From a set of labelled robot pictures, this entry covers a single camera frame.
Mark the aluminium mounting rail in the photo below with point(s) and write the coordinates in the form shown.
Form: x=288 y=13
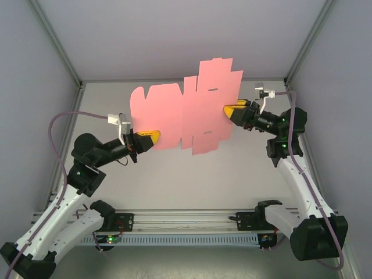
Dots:
x=186 y=218

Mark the small black clip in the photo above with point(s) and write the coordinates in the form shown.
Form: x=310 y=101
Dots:
x=232 y=218

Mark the circuit board with green light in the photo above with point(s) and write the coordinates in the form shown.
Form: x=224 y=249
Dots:
x=110 y=239

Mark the aluminium table side rail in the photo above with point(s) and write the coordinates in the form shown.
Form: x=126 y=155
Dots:
x=314 y=174
x=76 y=107

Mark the small circuit board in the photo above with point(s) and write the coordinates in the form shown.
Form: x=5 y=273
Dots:
x=266 y=239

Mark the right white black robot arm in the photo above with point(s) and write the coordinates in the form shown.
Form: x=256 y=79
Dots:
x=293 y=180

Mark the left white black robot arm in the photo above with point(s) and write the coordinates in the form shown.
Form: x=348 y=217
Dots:
x=62 y=210

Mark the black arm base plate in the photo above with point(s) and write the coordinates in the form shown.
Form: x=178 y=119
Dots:
x=128 y=223
x=244 y=222

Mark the aluminium frame leg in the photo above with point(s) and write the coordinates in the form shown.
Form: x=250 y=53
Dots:
x=348 y=270

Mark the aluminium frame post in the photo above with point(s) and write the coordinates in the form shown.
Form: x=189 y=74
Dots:
x=306 y=46
x=60 y=46

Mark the pink paper box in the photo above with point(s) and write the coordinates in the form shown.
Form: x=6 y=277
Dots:
x=174 y=116

